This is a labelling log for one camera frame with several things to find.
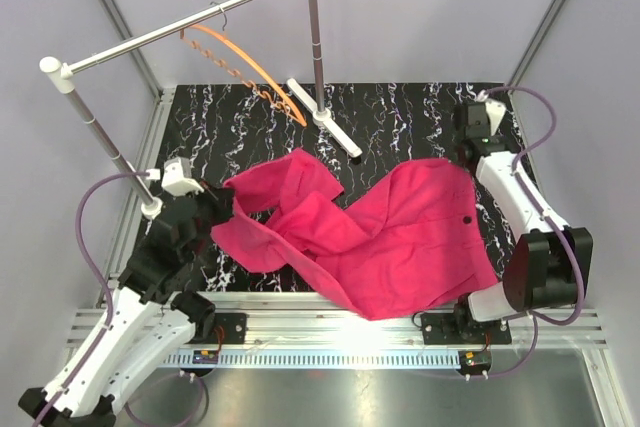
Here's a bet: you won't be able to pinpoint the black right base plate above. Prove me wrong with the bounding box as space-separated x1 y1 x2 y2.
419 313 512 346

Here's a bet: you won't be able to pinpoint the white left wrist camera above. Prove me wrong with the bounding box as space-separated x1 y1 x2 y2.
145 157 204 197

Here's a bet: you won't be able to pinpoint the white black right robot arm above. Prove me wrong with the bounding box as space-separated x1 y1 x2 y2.
452 99 593 344

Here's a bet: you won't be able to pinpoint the pink trousers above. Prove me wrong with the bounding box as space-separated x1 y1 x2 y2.
211 149 497 320

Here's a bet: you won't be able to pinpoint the silver white clothes rack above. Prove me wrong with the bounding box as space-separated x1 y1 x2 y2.
39 0 362 220

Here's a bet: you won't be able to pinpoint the right controller board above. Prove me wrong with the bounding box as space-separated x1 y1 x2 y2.
461 349 492 367

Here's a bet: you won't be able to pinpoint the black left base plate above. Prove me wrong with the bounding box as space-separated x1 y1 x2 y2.
197 312 248 345

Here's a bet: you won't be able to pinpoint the aluminium frame rail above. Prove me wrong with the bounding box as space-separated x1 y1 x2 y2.
65 292 607 350

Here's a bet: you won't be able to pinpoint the orange clothes hanger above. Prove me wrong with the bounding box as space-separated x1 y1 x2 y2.
179 23 308 128

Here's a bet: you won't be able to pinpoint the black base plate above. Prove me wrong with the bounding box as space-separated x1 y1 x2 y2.
419 313 512 346
197 312 248 345

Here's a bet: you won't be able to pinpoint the left controller board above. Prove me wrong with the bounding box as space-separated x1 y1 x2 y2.
193 349 220 365

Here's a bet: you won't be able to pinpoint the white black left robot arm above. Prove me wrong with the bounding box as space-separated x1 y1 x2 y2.
18 181 234 426

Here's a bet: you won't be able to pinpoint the slotted white cable duct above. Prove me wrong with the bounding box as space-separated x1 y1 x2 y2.
160 348 460 370

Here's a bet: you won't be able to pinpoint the controller board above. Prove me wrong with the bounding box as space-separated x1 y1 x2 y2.
193 349 220 365
461 349 492 367

